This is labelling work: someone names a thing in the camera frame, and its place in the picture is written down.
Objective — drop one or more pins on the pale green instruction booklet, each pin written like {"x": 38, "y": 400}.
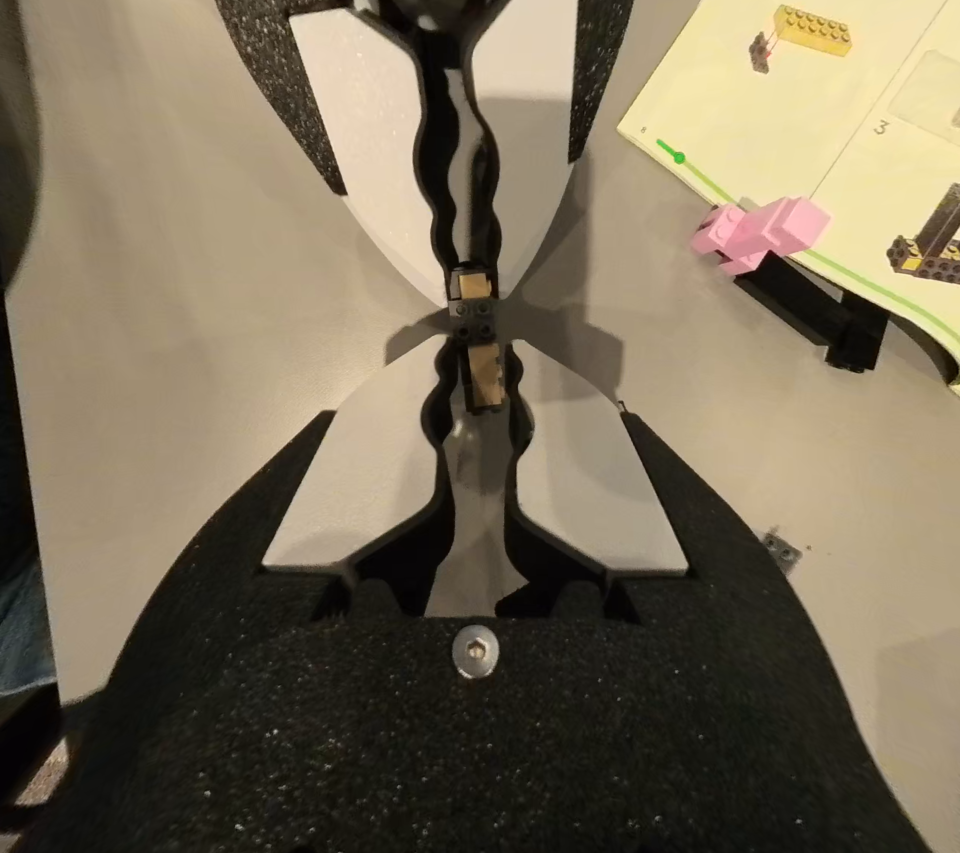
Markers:
{"x": 825, "y": 80}

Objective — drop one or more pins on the person's dark knit top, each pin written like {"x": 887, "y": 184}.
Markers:
{"x": 11, "y": 380}

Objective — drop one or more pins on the black toy brick frame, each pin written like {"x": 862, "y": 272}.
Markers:
{"x": 825, "y": 317}

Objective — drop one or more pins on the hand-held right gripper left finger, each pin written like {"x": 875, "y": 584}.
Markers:
{"x": 360, "y": 478}

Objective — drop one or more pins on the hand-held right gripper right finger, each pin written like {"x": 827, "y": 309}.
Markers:
{"x": 592, "y": 478}

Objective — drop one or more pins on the yellow and grey brick assembly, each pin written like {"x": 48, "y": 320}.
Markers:
{"x": 480, "y": 373}

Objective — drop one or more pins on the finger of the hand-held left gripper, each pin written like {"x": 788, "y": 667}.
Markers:
{"x": 532, "y": 103}
{"x": 352, "y": 103}

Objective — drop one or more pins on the dark grey square brick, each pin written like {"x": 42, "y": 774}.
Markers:
{"x": 472, "y": 319}

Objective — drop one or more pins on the person's blue jeans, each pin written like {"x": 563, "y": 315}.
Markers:
{"x": 22, "y": 628}

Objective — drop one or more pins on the grey square plate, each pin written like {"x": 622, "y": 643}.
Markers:
{"x": 781, "y": 553}

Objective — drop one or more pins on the grey desk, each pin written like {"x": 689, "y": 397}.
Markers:
{"x": 150, "y": 268}

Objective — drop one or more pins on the pink toy brick pig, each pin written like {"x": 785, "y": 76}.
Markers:
{"x": 765, "y": 230}

